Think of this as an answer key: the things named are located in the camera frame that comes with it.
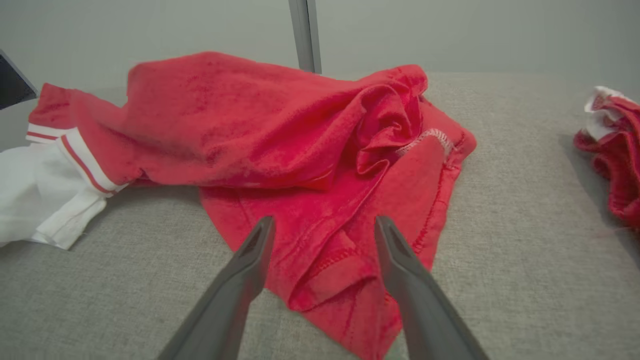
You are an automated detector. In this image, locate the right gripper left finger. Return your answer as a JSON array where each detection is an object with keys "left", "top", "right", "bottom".
[{"left": 157, "top": 216, "right": 276, "bottom": 360}]

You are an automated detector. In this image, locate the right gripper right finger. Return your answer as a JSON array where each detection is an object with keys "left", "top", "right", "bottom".
[{"left": 375, "top": 216, "right": 488, "bottom": 360}]

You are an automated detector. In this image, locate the red Bulls 23 jersey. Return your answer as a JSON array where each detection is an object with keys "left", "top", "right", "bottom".
[{"left": 0, "top": 51, "right": 477, "bottom": 360}]

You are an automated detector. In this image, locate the red shorts white waistband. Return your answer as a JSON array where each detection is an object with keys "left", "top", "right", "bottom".
[{"left": 573, "top": 86, "right": 640, "bottom": 231}]

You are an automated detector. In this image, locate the grey fabric sofa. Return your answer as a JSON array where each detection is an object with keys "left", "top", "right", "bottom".
[{"left": 0, "top": 72, "right": 640, "bottom": 360}]

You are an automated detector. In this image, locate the dark flat panel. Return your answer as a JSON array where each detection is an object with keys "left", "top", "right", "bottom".
[{"left": 0, "top": 49, "right": 39, "bottom": 111}]

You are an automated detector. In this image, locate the grey vertical partition frame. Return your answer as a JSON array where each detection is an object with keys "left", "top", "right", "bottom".
[{"left": 288, "top": 0, "right": 322, "bottom": 75}]

